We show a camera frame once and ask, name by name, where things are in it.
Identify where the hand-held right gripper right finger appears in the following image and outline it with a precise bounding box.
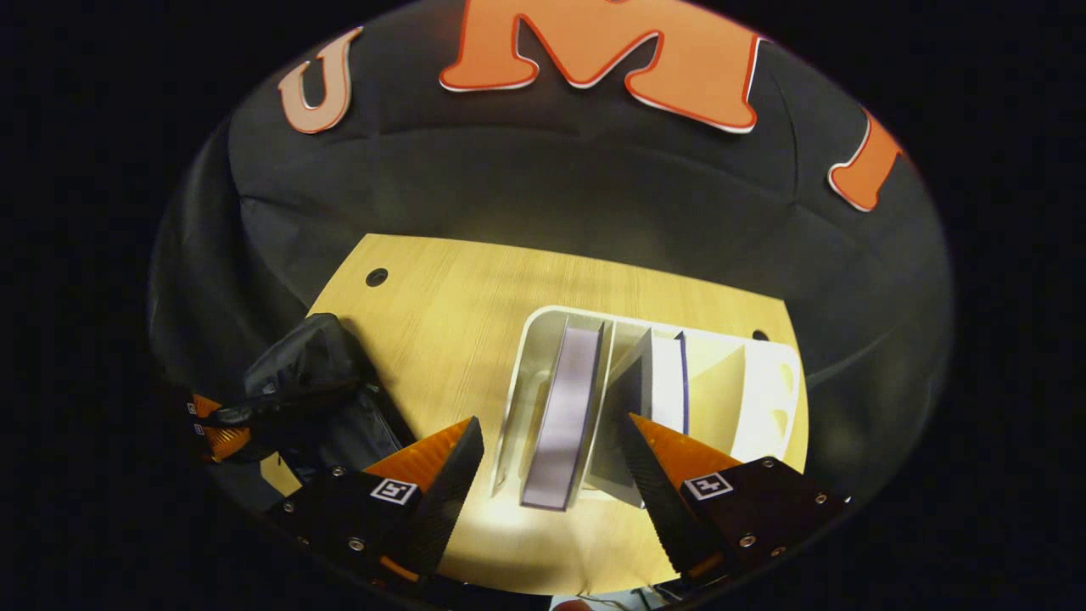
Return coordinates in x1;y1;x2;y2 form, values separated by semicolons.
617;412;852;583

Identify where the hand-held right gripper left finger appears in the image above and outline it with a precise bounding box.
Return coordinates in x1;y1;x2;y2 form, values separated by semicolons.
267;416;486;585

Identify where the black schoolbag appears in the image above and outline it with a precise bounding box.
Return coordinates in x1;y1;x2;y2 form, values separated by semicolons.
202;312;418;512

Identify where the blue cover book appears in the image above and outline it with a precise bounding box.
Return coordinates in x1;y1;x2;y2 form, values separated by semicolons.
647;329;690;435

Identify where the white bookshelf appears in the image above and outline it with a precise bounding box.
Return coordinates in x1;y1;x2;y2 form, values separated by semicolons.
490;305;803;512

